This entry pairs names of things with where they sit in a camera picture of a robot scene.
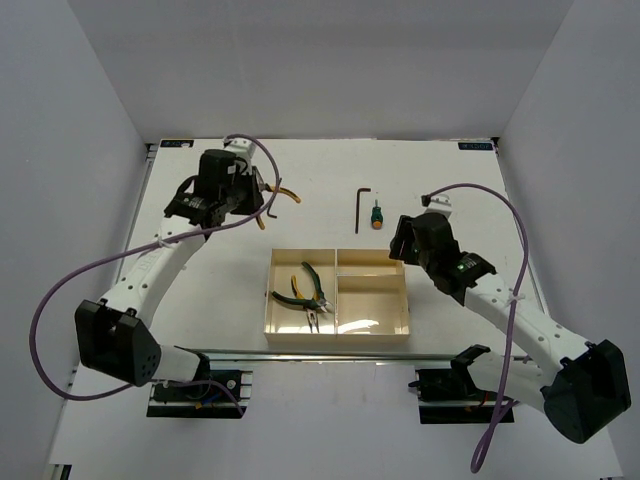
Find yellow needle-nose pliers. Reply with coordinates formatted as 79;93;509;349
256;183;302;230
289;274;321;335

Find green orange stubby screwdriver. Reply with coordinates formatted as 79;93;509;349
370;200;384;230

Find green side cutters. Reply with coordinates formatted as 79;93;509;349
270;261;334;315

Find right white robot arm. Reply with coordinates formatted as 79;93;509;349
389;212;631;444

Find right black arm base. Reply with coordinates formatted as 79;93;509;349
408;345;497;425

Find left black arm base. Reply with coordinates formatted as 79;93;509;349
146;359;253;419

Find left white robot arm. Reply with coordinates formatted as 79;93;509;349
74;139;264;399

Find left brown hex key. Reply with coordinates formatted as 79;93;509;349
266;177;283;220

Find brown hex key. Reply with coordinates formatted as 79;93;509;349
266;177;283;220
354;187;371;235

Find left blue corner label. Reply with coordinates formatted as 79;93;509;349
159;139;194;148

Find blue corner label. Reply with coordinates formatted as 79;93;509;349
458;142;494;151
159;139;194;148

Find beige three-compartment tray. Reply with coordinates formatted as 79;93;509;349
264;249;410;345

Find right brown hex key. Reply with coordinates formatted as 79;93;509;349
354;187;371;235

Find right blue corner label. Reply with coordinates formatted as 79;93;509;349
458;142;494;151

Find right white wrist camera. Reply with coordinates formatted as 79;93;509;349
422;194;453;218

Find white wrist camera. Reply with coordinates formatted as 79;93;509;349
422;194;453;218
223;138;256;175

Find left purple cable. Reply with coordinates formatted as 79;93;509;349
28;132;284;416

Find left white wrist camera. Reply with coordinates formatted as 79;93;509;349
223;138;256;175

